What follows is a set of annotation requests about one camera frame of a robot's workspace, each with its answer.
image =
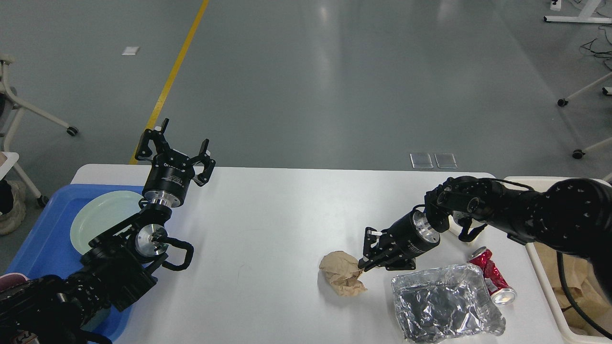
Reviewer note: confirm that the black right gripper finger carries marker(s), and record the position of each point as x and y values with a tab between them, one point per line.
399	264
379	250

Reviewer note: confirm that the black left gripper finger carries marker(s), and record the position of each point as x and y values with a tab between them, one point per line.
202	158
153	146

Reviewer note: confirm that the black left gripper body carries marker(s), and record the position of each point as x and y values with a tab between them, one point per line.
168	182

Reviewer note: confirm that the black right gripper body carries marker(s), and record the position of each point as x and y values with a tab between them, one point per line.
410	236

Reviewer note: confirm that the brown paper ball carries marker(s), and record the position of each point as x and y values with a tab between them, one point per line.
342	273

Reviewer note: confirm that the light green plate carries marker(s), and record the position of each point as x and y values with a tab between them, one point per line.
100	214

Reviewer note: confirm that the brown paper bag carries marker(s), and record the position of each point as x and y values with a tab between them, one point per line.
583	286

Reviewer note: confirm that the white paper cup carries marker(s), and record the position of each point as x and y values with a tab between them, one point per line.
465	227

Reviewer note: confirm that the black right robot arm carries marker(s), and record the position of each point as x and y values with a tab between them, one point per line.
573	217

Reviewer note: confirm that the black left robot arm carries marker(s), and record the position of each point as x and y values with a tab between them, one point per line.
118	268

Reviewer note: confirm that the crumpled aluminium foil tray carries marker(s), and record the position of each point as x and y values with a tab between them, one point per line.
433	305

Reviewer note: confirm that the small clear floor plate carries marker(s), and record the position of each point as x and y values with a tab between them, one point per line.
421	161

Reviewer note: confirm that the red snack wrapper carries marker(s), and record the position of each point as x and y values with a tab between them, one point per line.
499	290

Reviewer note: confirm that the blue plastic tray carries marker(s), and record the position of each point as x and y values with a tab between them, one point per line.
48	249

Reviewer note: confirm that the white rolling chair left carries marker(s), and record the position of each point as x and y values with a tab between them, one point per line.
13	102

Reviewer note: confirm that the white rolling chair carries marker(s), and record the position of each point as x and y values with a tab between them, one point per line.
13	102
564	101

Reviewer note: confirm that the beige plastic bin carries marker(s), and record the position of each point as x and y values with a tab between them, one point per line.
542	184

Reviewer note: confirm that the white sack on floor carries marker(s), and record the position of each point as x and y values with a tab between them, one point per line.
12	205

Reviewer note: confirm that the pink mug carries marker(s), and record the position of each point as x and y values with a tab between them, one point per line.
10	280

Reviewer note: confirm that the white rolling chair right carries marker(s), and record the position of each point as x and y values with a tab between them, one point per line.
564	101

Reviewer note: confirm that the white table base far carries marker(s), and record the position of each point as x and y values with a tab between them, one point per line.
577	11

